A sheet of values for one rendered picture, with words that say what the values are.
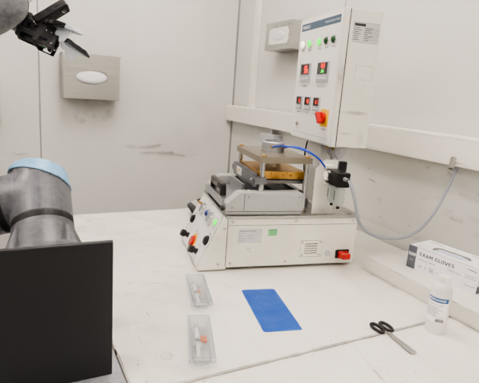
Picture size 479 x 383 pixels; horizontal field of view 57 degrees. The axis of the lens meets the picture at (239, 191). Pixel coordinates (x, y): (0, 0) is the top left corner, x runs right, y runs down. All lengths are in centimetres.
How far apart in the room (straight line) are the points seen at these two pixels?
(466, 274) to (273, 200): 59
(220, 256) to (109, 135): 159
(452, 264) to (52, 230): 109
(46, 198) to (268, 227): 72
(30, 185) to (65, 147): 185
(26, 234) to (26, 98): 192
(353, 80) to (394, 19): 56
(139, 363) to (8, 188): 43
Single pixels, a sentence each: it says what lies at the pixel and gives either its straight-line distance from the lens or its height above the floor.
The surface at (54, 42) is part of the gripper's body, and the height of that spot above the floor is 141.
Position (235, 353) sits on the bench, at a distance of 102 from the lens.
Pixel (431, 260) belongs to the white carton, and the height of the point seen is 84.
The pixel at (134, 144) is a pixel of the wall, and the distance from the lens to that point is 286.
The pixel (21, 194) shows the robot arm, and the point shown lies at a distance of 95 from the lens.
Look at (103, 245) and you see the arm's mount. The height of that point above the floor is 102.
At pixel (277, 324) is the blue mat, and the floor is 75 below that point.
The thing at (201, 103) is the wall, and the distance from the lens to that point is 298.
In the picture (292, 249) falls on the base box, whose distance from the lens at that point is 147.
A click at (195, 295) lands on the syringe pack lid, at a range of 121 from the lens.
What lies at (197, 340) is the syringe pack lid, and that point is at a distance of 102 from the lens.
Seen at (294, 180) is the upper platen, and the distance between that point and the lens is 148.
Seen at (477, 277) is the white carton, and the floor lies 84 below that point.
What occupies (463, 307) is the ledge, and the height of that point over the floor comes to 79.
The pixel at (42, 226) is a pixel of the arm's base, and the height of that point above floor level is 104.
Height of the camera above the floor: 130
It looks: 13 degrees down
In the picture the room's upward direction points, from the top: 4 degrees clockwise
